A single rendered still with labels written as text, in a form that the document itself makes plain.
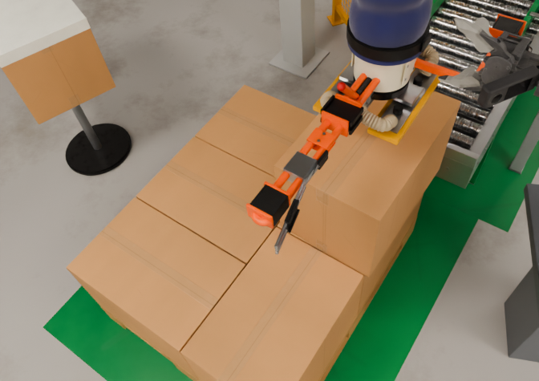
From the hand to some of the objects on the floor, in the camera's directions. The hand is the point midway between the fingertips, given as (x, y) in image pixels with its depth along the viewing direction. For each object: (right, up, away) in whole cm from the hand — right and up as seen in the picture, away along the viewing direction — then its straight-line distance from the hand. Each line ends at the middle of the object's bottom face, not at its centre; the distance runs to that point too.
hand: (443, 51), depth 101 cm
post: (+100, -20, +172) cm, 200 cm away
